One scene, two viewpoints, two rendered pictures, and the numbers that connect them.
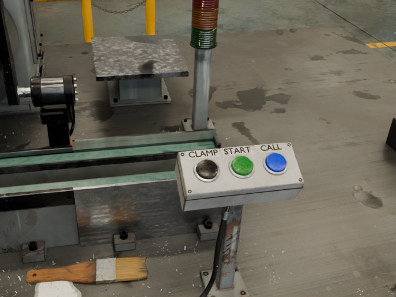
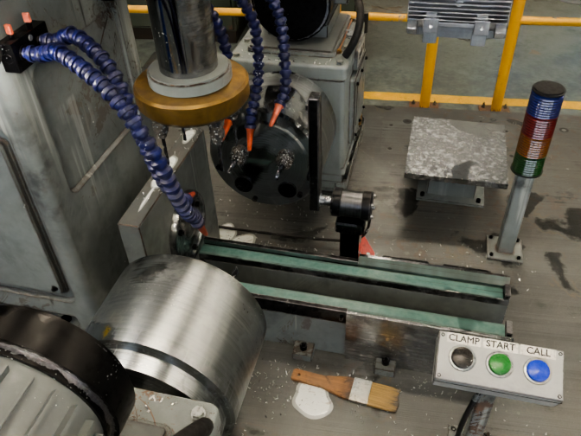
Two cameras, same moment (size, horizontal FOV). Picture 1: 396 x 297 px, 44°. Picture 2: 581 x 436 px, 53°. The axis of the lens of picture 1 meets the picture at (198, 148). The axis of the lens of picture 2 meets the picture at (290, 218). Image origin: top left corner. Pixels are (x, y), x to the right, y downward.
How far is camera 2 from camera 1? 0.29 m
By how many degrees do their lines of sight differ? 25
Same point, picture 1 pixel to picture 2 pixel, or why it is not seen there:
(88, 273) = (343, 388)
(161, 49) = (486, 146)
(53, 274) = (314, 380)
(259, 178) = (514, 382)
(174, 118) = (479, 230)
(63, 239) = (331, 347)
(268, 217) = not seen: hidden behind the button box
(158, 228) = (421, 364)
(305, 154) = not seen: outside the picture
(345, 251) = not seen: outside the picture
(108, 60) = (424, 152)
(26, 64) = (339, 148)
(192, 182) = (443, 367)
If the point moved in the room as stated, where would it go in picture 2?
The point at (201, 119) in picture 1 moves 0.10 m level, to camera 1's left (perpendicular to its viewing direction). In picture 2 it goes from (507, 243) to (463, 230)
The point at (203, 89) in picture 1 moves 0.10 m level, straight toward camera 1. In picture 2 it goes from (516, 215) to (505, 243)
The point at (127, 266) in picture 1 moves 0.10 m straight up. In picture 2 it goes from (380, 394) to (385, 361)
